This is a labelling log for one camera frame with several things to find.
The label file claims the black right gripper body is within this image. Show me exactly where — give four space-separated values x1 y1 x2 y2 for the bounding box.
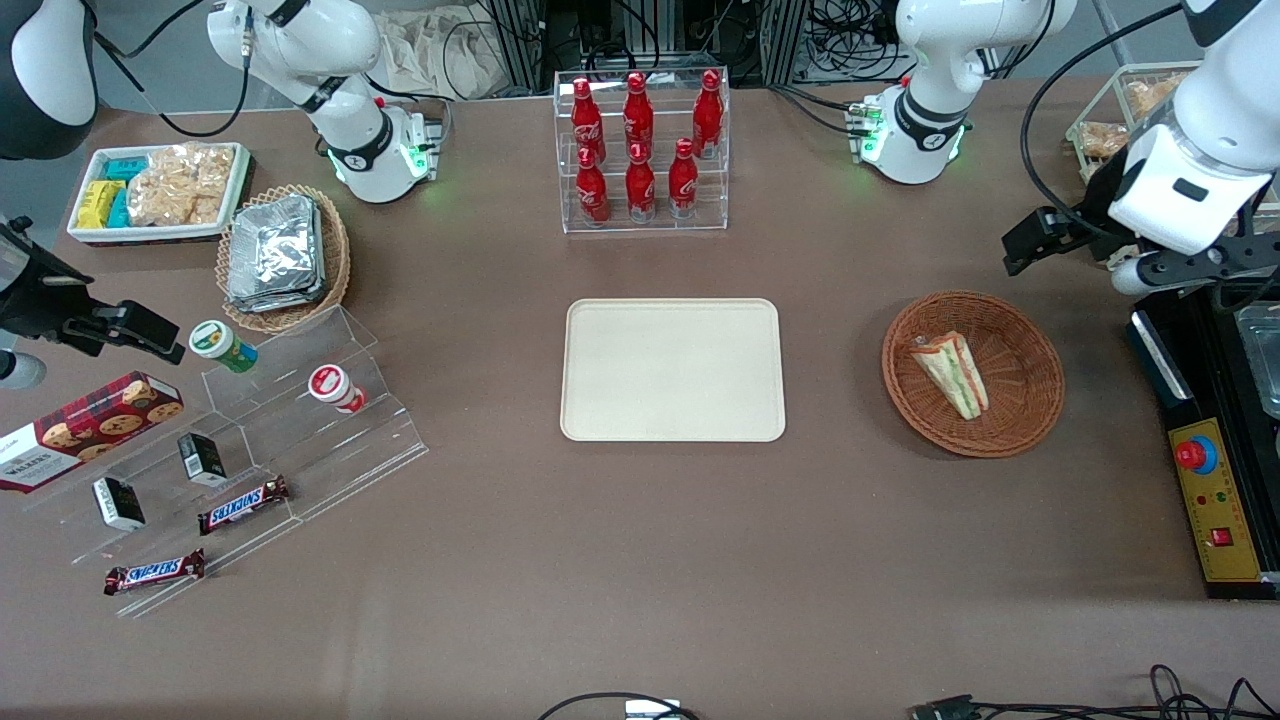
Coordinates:
0 215 93 343

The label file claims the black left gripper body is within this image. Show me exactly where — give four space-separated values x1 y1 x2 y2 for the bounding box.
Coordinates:
1070 158 1137 263

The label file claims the triangle sandwich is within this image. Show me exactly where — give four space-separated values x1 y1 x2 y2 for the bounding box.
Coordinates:
909 331 990 422

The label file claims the white rectangular snack tray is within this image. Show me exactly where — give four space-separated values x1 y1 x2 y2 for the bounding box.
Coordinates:
66 142 253 246

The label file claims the round brown wicker basket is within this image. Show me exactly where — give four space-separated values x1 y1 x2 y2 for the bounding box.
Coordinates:
881 290 1066 460

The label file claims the oval wicker basket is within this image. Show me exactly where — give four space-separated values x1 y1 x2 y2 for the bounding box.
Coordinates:
216 184 352 334

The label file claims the beige plastic tray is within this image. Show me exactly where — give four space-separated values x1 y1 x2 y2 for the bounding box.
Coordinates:
560 298 787 444

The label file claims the bagged bread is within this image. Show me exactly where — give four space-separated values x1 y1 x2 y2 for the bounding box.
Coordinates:
1078 121 1133 160
1124 74 1198 123

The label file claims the green lidded snack cup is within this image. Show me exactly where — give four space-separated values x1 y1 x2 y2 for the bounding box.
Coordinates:
189 319 259 374

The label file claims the red tartan cookie box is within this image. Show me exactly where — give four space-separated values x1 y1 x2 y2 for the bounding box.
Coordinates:
0 371 185 494

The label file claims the yellow snack pack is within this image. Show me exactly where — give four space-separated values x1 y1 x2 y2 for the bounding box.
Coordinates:
77 179 127 230

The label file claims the small black carton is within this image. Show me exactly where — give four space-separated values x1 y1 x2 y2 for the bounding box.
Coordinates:
92 476 147 532
177 431 228 488

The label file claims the silver foil package stack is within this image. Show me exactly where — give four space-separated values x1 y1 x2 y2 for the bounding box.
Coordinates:
226 194 329 314

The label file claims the clear bag of crackers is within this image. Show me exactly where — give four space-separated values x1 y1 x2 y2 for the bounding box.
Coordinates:
126 142 237 228

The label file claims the brown snickers bar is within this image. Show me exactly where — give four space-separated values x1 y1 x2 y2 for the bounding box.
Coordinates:
103 548 207 597
197 475 292 536

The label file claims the red lidded snack cup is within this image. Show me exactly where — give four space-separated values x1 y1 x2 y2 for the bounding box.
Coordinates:
307 364 367 415

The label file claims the clear acrylic stepped display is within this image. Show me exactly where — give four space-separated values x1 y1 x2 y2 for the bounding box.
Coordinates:
18 304 431 619

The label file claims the clear plastic container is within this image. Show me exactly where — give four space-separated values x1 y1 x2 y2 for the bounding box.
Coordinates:
1234 300 1280 421

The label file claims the red emergency stop button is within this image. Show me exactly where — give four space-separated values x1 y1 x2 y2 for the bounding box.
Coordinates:
1174 436 1220 477

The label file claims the black control box yellow panel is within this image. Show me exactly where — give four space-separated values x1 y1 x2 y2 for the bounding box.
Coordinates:
1127 288 1280 602

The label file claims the red cola bottle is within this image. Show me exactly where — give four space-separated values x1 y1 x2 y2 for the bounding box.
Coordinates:
622 71 656 151
625 142 658 224
667 137 700 220
570 77 607 153
691 69 725 161
575 147 611 227

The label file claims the clear acrylic bottle rack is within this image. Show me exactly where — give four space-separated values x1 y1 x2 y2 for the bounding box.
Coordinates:
553 68 732 235

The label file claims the beige cloth bag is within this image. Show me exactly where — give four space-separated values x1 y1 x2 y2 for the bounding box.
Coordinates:
375 5 504 101

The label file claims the white wire basket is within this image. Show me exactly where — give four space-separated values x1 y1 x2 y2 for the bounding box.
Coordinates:
1064 61 1207 187

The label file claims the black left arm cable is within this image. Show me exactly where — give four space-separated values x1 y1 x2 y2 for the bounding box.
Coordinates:
1019 3 1191 243

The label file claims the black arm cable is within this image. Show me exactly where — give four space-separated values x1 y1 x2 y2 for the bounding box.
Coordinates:
92 0 255 140
1019 3 1191 243

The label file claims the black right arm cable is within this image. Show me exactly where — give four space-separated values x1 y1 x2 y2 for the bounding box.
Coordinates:
92 0 255 140

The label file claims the black cable tangle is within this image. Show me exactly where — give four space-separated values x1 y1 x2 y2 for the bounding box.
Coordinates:
770 0 916 136

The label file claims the black cable with plug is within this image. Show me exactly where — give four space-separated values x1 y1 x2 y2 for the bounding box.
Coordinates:
908 664 1280 720

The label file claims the black looped cable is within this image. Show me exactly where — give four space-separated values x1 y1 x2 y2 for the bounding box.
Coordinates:
537 691 703 720

